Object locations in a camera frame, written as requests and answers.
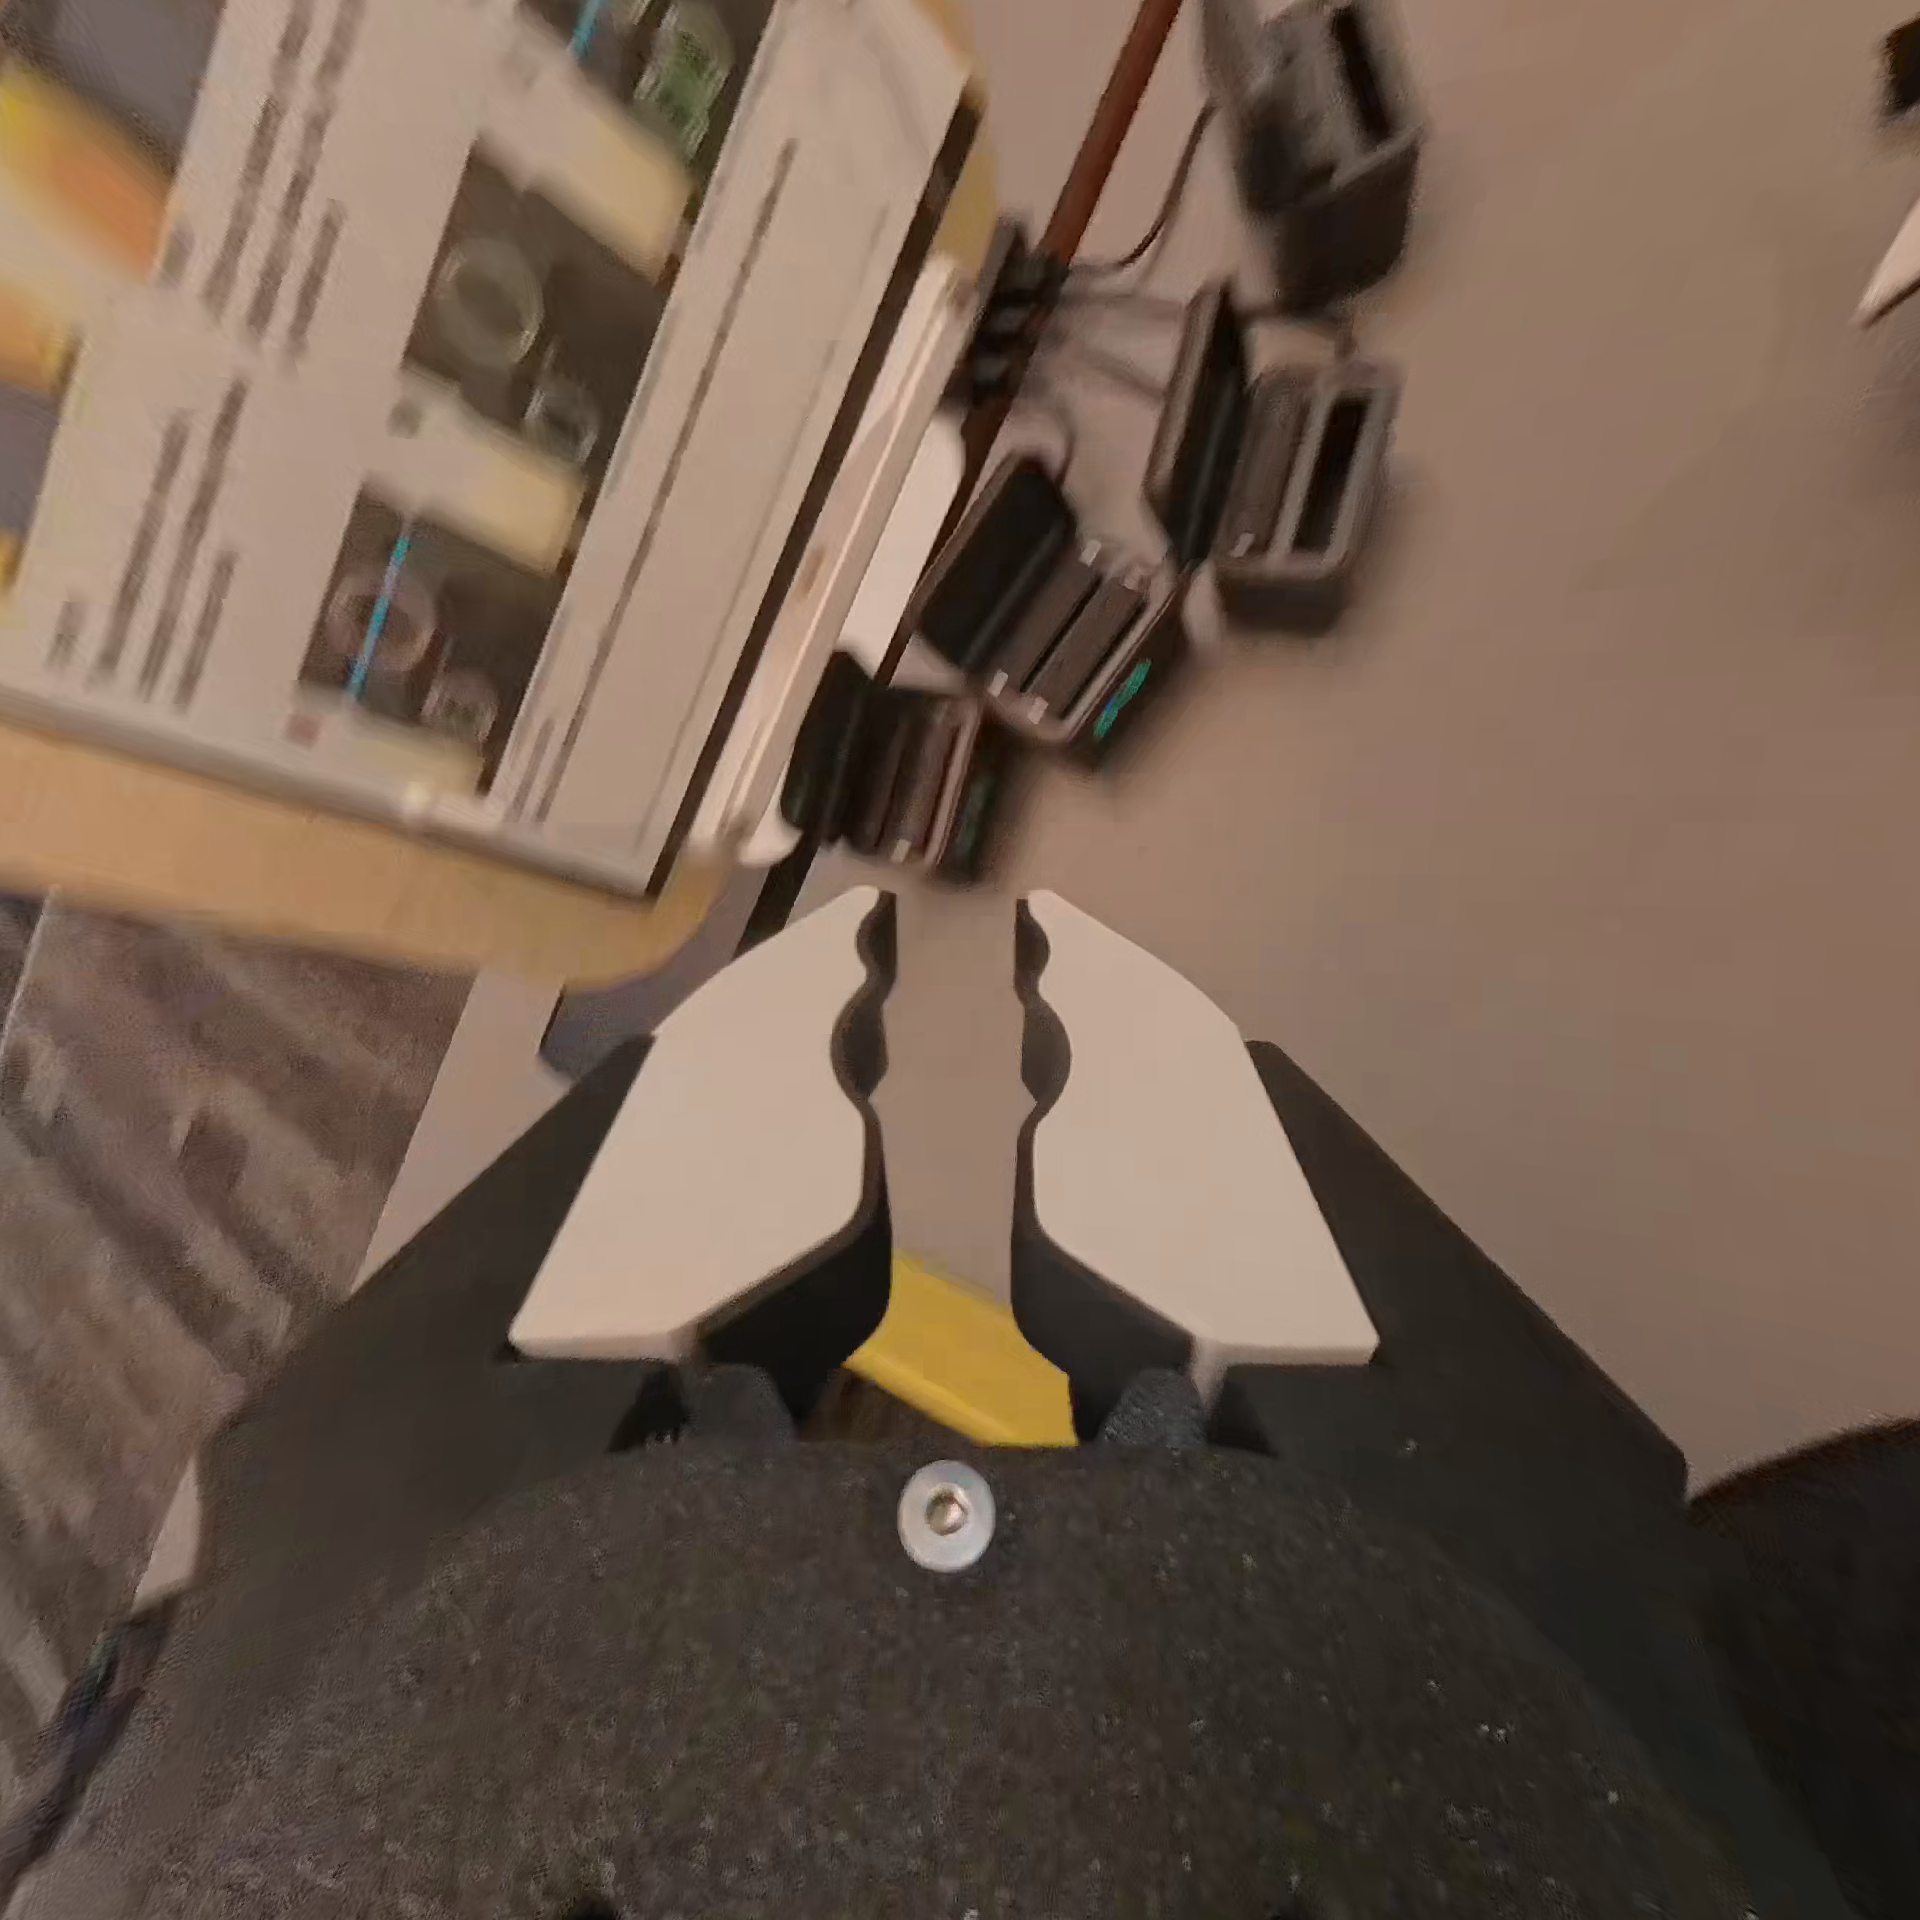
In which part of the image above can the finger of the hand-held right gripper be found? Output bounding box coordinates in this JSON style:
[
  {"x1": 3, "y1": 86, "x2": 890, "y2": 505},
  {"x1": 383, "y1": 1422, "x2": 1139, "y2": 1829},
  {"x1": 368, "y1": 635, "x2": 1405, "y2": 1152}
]
[{"x1": 1857, "y1": 191, "x2": 1920, "y2": 328}]

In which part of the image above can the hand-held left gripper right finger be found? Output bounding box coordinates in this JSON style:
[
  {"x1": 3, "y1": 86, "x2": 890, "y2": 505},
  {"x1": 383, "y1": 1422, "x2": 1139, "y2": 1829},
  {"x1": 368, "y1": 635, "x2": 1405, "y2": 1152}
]
[{"x1": 1010, "y1": 886, "x2": 1383, "y2": 1424}]

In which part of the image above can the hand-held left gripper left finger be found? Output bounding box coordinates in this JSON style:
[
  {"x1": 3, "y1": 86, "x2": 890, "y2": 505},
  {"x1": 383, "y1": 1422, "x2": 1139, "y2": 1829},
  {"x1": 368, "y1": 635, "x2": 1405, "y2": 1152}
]
[{"x1": 509, "y1": 885, "x2": 904, "y2": 1420}]

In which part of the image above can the yellow plastic bin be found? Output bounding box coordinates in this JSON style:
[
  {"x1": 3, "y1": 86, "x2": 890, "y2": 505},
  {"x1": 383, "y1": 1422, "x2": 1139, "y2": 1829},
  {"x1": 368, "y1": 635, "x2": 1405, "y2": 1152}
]
[{"x1": 839, "y1": 1252, "x2": 1082, "y2": 1449}]

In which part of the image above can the black battery charging case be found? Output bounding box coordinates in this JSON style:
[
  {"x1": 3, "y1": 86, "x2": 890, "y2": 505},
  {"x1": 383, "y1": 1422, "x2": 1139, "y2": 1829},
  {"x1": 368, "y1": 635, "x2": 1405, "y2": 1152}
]
[
  {"x1": 1198, "y1": 0, "x2": 1427, "y2": 320},
  {"x1": 913, "y1": 448, "x2": 1192, "y2": 771},
  {"x1": 779, "y1": 656, "x2": 1024, "y2": 888},
  {"x1": 1144, "y1": 280, "x2": 1406, "y2": 635}
]

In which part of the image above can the instruction sheet on wooden stand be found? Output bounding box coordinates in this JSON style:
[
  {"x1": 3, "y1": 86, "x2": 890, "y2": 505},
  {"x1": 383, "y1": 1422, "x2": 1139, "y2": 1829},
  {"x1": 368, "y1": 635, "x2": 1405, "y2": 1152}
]
[{"x1": 0, "y1": 0, "x2": 1010, "y2": 991}]

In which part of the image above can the black multiport charger hub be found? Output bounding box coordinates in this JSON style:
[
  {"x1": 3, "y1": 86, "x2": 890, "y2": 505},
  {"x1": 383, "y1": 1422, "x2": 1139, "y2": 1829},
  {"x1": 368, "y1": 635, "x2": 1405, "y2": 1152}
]
[{"x1": 961, "y1": 222, "x2": 1057, "y2": 408}]

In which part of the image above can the black charging cable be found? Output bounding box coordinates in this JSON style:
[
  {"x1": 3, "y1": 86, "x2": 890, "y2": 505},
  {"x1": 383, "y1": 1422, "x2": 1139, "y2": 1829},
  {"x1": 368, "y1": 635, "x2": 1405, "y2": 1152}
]
[{"x1": 1118, "y1": 96, "x2": 1222, "y2": 278}]

